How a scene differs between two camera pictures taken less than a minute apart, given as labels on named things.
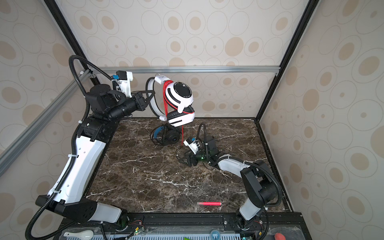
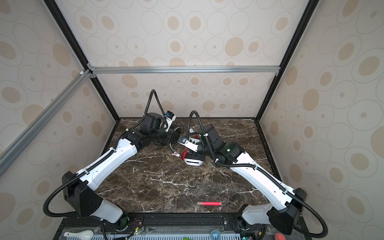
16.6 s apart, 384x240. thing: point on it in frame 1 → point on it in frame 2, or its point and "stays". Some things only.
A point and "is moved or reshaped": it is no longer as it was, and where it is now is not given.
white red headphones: [178, 98] is moved or reshaped
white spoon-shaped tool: [84, 234] stays
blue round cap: [215, 234] stays
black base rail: [273, 223] stays
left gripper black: [139, 98] → [168, 138]
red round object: [279, 236] stays
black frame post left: [68, 28] stays
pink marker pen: [209, 203] stays
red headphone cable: [166, 105] is moved or reshaped
